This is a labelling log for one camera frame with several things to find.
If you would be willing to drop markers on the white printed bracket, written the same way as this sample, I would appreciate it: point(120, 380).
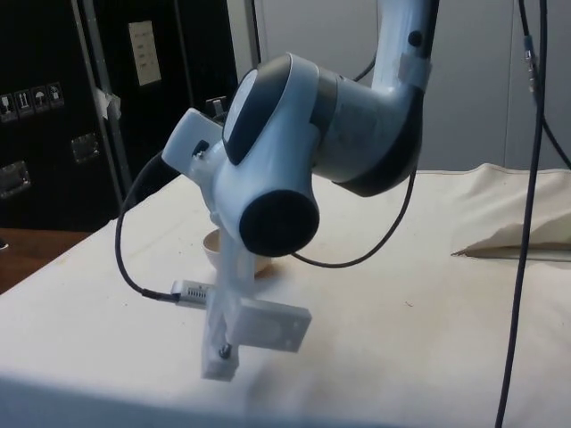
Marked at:
point(272, 325)

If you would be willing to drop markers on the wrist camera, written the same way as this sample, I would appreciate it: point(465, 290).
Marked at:
point(187, 138)

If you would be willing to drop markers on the white bowl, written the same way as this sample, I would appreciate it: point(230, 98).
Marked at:
point(210, 246)

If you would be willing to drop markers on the pale locker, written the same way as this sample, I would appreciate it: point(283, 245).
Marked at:
point(557, 67)
point(468, 89)

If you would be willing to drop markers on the small silver device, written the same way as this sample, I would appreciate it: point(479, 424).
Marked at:
point(192, 294)

